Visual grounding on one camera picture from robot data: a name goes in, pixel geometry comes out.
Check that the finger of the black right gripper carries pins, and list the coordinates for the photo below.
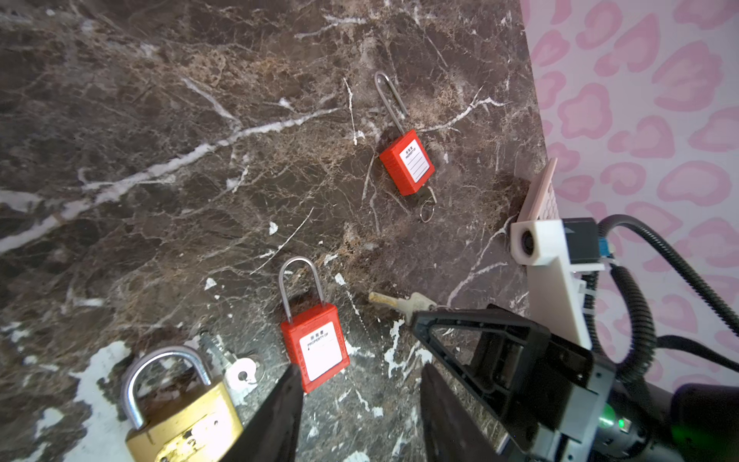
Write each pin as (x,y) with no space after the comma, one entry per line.
(490,351)

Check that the brass padlock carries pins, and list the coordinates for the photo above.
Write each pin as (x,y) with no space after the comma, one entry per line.
(201,426)

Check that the small brass padlock key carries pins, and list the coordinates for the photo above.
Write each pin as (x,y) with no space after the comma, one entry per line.
(240,373)

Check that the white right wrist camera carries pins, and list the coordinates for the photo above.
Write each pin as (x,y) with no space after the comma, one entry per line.
(555,293)

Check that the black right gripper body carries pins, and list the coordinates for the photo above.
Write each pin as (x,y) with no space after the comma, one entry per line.
(547,392)

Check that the silver key with ring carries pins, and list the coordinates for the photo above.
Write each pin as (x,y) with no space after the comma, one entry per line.
(407,307)

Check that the red padlock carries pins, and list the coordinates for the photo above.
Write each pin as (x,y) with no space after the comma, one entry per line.
(405,159)
(314,339)

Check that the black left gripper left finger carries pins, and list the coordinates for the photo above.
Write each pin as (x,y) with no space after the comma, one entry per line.
(272,434)

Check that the pink calculator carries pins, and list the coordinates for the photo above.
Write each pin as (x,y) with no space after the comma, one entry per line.
(540,203)

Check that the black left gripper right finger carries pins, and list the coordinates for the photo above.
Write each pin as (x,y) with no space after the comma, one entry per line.
(449,432)

